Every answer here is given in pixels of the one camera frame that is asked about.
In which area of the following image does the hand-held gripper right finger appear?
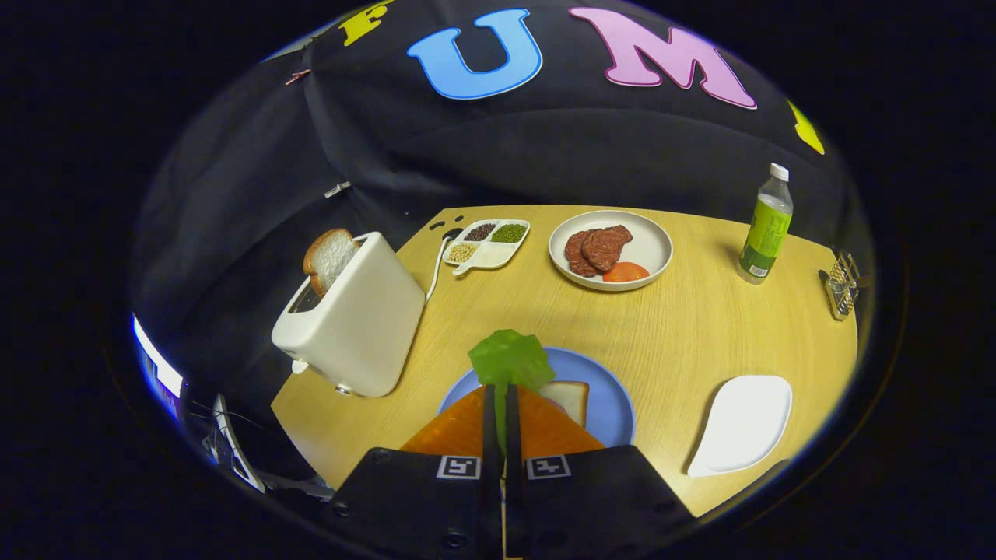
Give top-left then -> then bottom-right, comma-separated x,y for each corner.
504,383 -> 695,560

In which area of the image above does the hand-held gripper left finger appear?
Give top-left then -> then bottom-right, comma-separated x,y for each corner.
327,383 -> 500,560

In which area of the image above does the green lettuce leaf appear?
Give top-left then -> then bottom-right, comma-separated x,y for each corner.
468,329 -> 556,456

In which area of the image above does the toasted bread slice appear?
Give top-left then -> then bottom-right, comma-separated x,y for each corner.
303,228 -> 360,297

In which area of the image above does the white bread slice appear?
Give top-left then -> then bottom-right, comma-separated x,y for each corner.
538,380 -> 590,429

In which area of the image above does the blue plate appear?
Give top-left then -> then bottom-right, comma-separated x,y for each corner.
438,346 -> 637,448

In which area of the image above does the white toaster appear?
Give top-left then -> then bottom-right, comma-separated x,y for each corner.
271,231 -> 426,398

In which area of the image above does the white divided dish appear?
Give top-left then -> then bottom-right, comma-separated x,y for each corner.
442,219 -> 531,277

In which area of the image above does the white leaf-shaped plate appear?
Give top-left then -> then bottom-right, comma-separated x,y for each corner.
687,375 -> 793,478

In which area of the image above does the brown meat patty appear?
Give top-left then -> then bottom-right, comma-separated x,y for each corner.
565,229 -> 604,278
582,225 -> 633,273

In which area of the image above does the round white plate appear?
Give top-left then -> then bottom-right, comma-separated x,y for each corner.
549,210 -> 674,292

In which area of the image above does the black backdrop cloth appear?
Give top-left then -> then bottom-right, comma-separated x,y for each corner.
128,0 -> 868,467

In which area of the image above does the computer monitor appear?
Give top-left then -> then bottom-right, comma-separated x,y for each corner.
131,313 -> 186,401

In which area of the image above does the green label plastic bottle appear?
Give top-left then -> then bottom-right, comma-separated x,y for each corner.
736,163 -> 794,285

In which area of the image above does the small metal rack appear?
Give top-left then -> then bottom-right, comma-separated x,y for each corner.
819,249 -> 863,321

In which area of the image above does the white toaster cable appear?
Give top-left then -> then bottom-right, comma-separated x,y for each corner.
424,231 -> 460,303

